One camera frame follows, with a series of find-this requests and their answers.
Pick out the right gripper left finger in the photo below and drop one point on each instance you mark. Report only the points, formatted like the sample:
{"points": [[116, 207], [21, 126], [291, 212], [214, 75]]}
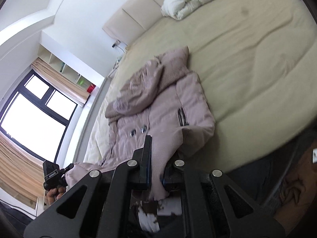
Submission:
{"points": [[143, 174]]}

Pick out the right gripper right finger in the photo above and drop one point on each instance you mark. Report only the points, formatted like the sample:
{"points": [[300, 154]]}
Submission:
{"points": [[172, 176]]}

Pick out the mauve puffer coat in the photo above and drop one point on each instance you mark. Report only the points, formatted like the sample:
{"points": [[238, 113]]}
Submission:
{"points": [[164, 99]]}

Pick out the person's left hand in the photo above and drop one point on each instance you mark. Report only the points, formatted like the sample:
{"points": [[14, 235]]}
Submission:
{"points": [[55, 194]]}

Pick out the beige curtain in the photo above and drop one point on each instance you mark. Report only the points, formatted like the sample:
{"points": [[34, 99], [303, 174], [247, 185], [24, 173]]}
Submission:
{"points": [[21, 173]]}

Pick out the black framed window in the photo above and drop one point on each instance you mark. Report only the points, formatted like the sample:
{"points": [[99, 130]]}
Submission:
{"points": [[36, 117]]}

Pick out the red box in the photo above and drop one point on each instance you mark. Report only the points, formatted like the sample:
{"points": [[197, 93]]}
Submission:
{"points": [[90, 88]]}

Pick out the white bedside table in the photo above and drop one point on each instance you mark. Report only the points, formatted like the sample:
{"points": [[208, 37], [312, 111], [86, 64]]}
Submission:
{"points": [[115, 67]]}

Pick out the beige bed with sheet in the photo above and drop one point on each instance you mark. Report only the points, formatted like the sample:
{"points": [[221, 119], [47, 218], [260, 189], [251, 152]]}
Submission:
{"points": [[256, 60]]}

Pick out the cream padded headboard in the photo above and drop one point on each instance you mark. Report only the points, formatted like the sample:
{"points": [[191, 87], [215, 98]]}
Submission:
{"points": [[133, 19]]}

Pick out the white wall shelf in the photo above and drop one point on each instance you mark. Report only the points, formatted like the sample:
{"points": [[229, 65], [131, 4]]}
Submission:
{"points": [[61, 67]]}

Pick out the wall power socket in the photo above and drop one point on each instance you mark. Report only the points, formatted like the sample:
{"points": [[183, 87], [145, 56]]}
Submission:
{"points": [[116, 44]]}

